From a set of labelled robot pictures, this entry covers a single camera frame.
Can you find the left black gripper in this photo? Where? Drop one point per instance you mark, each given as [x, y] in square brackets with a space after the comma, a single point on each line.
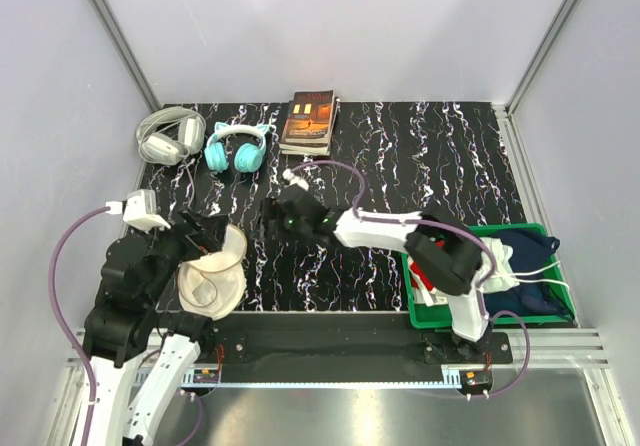
[209, 235]

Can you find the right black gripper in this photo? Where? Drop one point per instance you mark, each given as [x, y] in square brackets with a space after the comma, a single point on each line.
[271, 210]

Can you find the white mesh laundry bag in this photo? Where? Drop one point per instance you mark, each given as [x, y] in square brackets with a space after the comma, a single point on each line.
[214, 285]

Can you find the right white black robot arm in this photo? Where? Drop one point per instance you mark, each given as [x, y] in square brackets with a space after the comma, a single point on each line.
[454, 260]

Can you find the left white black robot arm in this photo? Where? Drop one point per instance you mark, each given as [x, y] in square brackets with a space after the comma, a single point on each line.
[137, 270]

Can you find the dark cover book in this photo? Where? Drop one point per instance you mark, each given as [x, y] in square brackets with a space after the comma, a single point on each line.
[310, 120]

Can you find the white grey headphones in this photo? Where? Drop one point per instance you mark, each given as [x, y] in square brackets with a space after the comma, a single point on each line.
[169, 136]

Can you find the red garment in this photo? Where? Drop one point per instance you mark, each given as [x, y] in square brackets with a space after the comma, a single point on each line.
[419, 280]

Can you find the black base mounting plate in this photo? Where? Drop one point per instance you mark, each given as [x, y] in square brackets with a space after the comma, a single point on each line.
[324, 348]

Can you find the white garment in bin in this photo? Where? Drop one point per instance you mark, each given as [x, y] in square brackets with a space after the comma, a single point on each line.
[503, 278]

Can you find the navy blue garment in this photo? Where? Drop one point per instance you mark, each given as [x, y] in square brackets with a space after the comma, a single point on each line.
[533, 296]

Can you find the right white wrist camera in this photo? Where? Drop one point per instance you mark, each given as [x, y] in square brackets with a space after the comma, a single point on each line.
[295, 180]

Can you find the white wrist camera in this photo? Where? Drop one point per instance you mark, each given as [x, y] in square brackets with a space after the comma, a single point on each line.
[295, 180]
[141, 211]

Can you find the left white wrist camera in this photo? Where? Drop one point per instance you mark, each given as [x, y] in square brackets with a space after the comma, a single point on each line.
[141, 211]

